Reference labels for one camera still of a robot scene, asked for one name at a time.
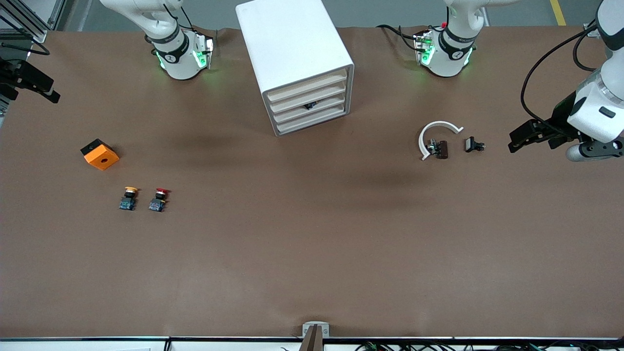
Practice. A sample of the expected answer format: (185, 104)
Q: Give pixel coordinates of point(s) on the silver base connector block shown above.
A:
(207, 51)
(425, 51)

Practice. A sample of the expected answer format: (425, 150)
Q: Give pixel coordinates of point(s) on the white drawer cabinet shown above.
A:
(287, 39)

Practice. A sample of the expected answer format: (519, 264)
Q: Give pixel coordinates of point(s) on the orange black switch box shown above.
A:
(102, 158)

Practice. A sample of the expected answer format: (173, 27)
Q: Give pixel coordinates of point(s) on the white table edge rail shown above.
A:
(219, 345)

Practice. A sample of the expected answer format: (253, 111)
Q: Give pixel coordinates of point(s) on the white curved plastic piece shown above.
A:
(438, 124)

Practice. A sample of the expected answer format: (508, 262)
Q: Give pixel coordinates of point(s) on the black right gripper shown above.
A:
(13, 74)

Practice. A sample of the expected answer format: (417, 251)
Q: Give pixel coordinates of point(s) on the grey metal clamp bracket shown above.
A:
(304, 327)

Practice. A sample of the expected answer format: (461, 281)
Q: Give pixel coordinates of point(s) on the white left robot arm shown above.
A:
(592, 122)

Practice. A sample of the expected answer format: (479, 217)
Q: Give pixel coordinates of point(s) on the dark brown component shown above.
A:
(442, 149)

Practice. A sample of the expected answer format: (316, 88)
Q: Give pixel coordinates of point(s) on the beige cabinet drawer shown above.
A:
(292, 112)
(292, 91)
(292, 123)

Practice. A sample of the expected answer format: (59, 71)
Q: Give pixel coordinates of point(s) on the black left camera bracket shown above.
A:
(607, 147)

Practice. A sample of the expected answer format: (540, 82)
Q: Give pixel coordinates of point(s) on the yellow push button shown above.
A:
(128, 202)

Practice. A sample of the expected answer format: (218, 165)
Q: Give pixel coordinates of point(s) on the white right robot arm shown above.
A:
(175, 63)

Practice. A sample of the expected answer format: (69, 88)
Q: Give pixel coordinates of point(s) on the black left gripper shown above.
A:
(560, 118)

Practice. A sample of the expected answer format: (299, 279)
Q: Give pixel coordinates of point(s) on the red push button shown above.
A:
(157, 204)

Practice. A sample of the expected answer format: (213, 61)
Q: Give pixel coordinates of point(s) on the brown tapered post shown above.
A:
(313, 341)

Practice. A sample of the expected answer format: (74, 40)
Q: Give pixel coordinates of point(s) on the aluminium frame profile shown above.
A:
(590, 31)
(40, 36)

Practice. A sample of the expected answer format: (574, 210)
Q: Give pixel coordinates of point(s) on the brown table mat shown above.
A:
(312, 243)

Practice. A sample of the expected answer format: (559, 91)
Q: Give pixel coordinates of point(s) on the small black component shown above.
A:
(470, 144)

